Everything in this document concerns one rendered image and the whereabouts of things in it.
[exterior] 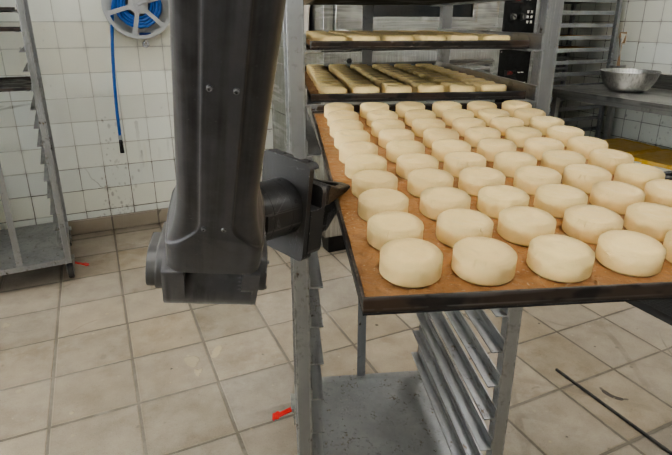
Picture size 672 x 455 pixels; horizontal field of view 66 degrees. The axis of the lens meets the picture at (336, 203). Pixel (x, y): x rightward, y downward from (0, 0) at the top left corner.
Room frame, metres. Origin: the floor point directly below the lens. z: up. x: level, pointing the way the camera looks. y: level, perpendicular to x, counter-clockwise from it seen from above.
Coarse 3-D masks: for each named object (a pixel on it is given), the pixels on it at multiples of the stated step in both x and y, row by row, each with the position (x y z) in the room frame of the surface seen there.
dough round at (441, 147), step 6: (432, 144) 0.67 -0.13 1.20; (438, 144) 0.66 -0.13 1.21; (444, 144) 0.66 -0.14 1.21; (450, 144) 0.66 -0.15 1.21; (456, 144) 0.66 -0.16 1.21; (462, 144) 0.66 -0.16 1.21; (468, 144) 0.66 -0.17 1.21; (432, 150) 0.67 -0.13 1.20; (438, 150) 0.65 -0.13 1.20; (444, 150) 0.65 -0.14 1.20; (450, 150) 0.65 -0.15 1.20; (456, 150) 0.65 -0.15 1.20; (462, 150) 0.65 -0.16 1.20; (468, 150) 0.65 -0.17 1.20; (438, 156) 0.65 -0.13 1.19; (444, 156) 0.65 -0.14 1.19
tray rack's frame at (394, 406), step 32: (288, 128) 1.52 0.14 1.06; (352, 384) 1.52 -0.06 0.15; (384, 384) 1.52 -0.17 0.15; (416, 384) 1.52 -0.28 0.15; (352, 416) 1.36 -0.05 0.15; (384, 416) 1.36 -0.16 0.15; (416, 416) 1.36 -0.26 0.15; (352, 448) 1.23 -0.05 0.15; (384, 448) 1.23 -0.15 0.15; (416, 448) 1.23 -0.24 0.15; (448, 448) 1.23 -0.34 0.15
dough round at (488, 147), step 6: (486, 138) 0.69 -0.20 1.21; (492, 138) 0.69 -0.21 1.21; (498, 138) 0.69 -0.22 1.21; (480, 144) 0.67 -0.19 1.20; (486, 144) 0.67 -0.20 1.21; (492, 144) 0.67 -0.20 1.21; (498, 144) 0.67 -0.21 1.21; (504, 144) 0.67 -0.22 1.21; (510, 144) 0.67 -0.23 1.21; (480, 150) 0.67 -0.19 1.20; (486, 150) 0.66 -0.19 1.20; (492, 150) 0.65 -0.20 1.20; (498, 150) 0.65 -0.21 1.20; (504, 150) 0.65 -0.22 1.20; (510, 150) 0.65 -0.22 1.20; (486, 156) 0.66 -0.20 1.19; (492, 156) 0.65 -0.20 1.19
